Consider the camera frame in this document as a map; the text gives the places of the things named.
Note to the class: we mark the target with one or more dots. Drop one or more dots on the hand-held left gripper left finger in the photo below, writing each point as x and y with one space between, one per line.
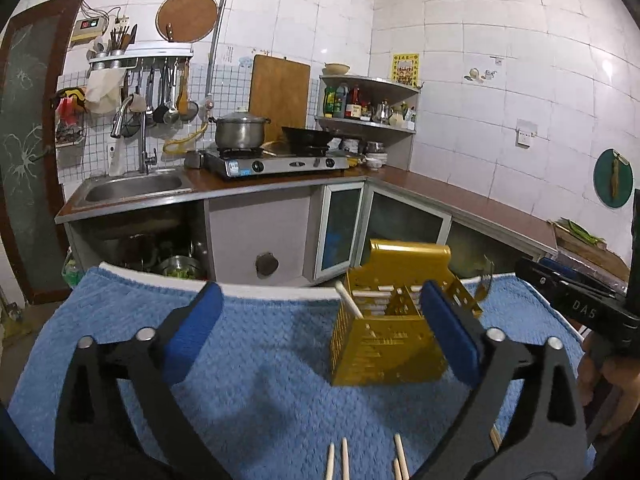
192 330

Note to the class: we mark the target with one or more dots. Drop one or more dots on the steel faucet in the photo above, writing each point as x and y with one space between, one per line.
144 145

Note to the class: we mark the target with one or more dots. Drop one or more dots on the beige bowl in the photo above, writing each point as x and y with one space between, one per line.
336 70

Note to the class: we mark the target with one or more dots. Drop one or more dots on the round bamboo tray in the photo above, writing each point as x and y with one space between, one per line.
187 15

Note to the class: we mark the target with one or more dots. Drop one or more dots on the steel corner shelf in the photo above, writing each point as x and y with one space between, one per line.
370 122

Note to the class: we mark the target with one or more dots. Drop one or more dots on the hanging metal ladle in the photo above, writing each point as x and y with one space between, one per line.
171 114

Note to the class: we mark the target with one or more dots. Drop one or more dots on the steel gas stove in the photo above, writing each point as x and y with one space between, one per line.
280 164

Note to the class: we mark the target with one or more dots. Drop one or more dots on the wooden cutting board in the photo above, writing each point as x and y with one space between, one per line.
280 95

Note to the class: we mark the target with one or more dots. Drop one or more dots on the green vegetables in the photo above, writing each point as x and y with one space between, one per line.
580 231

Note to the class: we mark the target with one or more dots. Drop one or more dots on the steel sink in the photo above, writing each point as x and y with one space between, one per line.
130 186

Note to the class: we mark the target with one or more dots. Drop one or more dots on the brown framed glass door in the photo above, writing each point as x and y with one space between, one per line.
25 160

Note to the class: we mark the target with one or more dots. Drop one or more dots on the hanging white cloth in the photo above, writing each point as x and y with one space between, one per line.
102 92

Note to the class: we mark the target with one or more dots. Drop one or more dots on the beige wall control box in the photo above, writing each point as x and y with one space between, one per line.
87 30

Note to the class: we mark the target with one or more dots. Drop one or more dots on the hanging black ladle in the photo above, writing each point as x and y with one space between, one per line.
159 112

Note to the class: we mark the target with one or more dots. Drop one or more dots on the green bottle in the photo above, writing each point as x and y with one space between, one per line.
330 105

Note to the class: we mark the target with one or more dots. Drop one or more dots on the metal cutlery cup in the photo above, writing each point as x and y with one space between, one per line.
117 51

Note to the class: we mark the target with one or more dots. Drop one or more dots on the yellow perforated utensil holder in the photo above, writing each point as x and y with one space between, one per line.
380 355

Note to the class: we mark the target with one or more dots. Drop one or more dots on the black wok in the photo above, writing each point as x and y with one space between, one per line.
307 136

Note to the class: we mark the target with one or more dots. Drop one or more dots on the person's right hand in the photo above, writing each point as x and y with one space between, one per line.
625 380

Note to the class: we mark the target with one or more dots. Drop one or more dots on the steel cooking pot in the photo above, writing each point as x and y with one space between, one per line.
240 132

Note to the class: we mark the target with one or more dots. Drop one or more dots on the hanging wooden spatula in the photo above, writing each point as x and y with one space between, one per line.
183 95

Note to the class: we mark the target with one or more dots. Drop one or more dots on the stack of white bowls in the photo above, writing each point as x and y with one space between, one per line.
375 157

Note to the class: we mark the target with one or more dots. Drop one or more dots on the blue textured towel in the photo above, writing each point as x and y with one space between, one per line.
260 360

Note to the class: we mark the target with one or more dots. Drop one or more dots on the metal basin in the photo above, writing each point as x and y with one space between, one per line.
177 265

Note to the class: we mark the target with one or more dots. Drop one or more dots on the wooden chopping block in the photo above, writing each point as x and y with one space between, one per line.
590 255

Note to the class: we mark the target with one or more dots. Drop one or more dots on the glass cabinet door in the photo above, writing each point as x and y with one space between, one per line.
405 220
340 230

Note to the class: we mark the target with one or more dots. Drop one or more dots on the small metal cup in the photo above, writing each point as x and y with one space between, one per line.
194 161

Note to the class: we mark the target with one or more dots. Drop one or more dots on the green round board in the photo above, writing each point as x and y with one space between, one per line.
605 180

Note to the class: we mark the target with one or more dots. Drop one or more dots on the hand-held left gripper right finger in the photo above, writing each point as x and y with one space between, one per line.
450 335

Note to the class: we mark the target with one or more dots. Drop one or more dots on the metal wall pipe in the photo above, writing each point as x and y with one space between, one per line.
215 45

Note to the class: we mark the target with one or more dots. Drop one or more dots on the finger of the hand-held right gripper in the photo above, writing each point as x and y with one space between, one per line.
557 265
582 310

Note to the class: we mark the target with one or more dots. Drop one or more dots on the metal fork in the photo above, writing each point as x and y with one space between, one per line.
485 285

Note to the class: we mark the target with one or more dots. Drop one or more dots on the steel wall rack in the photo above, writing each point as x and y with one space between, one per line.
150 52

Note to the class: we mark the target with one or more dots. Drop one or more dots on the white wall socket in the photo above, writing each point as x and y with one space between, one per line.
525 135

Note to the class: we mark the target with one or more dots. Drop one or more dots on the yellow wall poster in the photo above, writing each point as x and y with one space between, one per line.
405 70

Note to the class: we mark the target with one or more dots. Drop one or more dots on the white soap bottle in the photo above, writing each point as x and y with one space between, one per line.
115 160

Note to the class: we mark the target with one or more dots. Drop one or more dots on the red sauce bottle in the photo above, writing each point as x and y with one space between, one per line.
354 105

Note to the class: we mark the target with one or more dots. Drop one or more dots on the small metal kettle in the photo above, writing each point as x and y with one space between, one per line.
382 114

